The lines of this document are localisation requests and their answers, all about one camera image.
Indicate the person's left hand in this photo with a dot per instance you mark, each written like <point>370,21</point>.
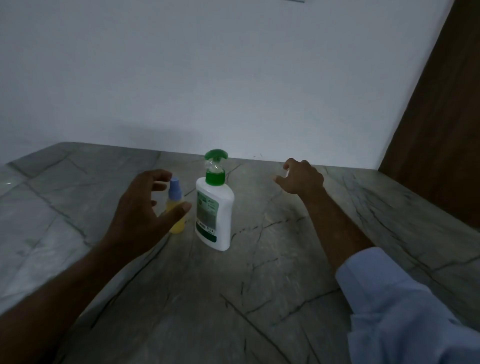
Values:
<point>135,217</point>

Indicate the person's right hand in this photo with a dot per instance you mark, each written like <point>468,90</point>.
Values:
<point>305,180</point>

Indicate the person's left thumb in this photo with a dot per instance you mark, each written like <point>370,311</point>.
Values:
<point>173,215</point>

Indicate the person's right thumb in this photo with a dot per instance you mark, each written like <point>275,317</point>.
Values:
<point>285,185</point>

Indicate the person's left forearm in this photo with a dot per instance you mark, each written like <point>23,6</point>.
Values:
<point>67,300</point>

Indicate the person's right forearm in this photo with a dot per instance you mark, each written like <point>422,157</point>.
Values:
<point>333,228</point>

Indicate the yellow spray bottle blue cap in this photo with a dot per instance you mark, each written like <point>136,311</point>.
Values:
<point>175,189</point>

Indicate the white pump bottle green cap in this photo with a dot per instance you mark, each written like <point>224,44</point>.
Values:
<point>213,210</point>

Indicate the brown wooden door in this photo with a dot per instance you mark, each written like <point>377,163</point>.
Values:
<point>438,123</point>

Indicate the light blue shirt sleeve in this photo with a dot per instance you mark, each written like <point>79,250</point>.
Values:
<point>397,315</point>

